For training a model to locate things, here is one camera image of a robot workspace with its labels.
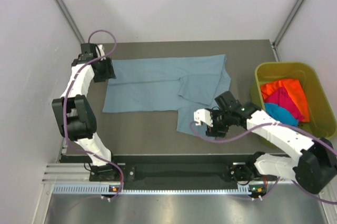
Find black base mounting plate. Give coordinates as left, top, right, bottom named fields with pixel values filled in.
left=88, top=154, right=279, bottom=190

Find aluminium corner post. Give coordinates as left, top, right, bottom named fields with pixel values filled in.
left=272, top=0, right=305, bottom=51
left=54, top=0, right=86, bottom=44

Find olive green plastic bin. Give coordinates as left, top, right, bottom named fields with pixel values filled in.
left=250, top=62, right=336, bottom=141

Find aluminium frame rail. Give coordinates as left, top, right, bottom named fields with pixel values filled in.
left=42, top=163, right=331, bottom=185

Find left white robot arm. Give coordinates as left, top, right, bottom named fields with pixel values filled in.
left=52, top=43, right=120, bottom=180

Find right aluminium corner post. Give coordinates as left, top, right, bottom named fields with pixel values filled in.
left=272, top=0, right=305, bottom=51

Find magenta t shirt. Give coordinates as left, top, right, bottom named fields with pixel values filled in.
left=264, top=87, right=305, bottom=122

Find bright blue t shirt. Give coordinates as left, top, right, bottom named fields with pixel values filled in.
left=264, top=103, right=299, bottom=126

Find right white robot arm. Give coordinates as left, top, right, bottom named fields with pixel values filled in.
left=194, top=91, right=336, bottom=195

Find left aluminium corner post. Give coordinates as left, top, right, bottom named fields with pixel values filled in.
left=54, top=0, right=86, bottom=44

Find slotted grey cable duct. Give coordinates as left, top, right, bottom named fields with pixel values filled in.
left=53, top=184, right=264, bottom=195

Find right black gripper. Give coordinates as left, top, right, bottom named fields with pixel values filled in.
left=206, top=109, right=233, bottom=138

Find orange t shirt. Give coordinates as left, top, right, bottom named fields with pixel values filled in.
left=260, top=78, right=310, bottom=123

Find light blue t shirt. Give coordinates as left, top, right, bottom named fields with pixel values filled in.
left=103, top=54, right=231, bottom=135

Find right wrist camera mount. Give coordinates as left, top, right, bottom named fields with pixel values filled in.
left=193, top=109, right=213, bottom=127

